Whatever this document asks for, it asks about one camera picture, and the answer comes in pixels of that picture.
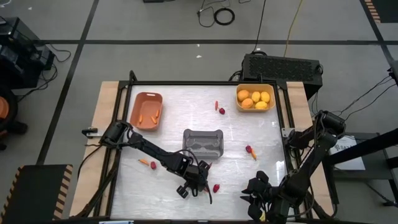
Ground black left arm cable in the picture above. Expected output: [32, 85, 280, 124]
[172, 149, 214, 205]

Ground white paper sign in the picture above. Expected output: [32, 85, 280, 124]
[329, 135, 367, 171]

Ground coiled black cable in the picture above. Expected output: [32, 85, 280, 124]
[197, 0, 236, 28]

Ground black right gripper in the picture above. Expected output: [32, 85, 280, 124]
[241, 170, 280, 222]

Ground black table frame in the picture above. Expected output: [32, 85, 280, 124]
[74, 70, 338, 222]

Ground long black power cable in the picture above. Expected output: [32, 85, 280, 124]
[252, 0, 267, 54]

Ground black computer case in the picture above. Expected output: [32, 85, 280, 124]
[241, 53, 323, 100]

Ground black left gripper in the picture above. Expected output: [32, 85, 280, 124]
[176, 160, 214, 199]

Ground grey translucent plastic basket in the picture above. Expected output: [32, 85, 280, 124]
[182, 128, 224, 160]

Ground black mat striped edge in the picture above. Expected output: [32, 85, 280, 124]
[0, 164, 74, 224]
[363, 0, 398, 24]

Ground orange plastic basket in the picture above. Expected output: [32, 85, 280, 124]
[129, 91, 164, 131]

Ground orange and black machine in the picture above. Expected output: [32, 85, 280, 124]
[0, 83, 29, 152]

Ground yellow power cable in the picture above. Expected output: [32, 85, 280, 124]
[283, 0, 304, 57]

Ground wooden table board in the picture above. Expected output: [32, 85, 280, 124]
[281, 81, 327, 218]
[68, 81, 125, 218]

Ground black floor cables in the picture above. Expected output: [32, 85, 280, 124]
[17, 43, 72, 103]
[310, 74, 398, 119]

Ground yellow plastic basket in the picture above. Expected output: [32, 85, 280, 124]
[235, 83, 277, 113]

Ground black equipment rack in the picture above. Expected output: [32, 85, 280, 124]
[0, 16, 56, 90]

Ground black cart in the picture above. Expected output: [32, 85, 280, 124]
[317, 127, 398, 208]

